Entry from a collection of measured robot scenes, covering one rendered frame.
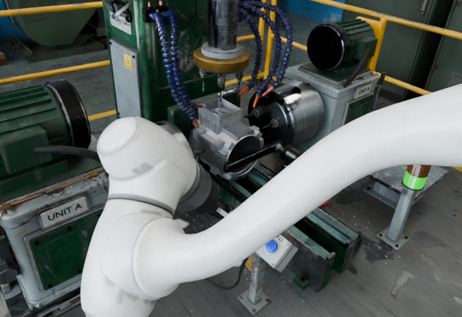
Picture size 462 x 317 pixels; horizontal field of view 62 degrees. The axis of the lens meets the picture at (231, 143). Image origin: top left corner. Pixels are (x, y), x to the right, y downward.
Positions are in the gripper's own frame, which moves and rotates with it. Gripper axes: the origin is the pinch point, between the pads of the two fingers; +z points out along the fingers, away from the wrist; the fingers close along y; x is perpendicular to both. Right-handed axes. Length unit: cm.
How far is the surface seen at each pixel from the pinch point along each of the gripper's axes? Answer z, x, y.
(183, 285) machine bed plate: 21.8, 25.1, 15.6
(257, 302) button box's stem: 29.4, 15.0, -2.0
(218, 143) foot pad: 18.6, -14.3, 36.1
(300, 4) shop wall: 415, -365, 439
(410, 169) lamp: 40, -43, -11
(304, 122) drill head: 41, -41, 30
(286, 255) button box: 9.5, -0.7, -9.1
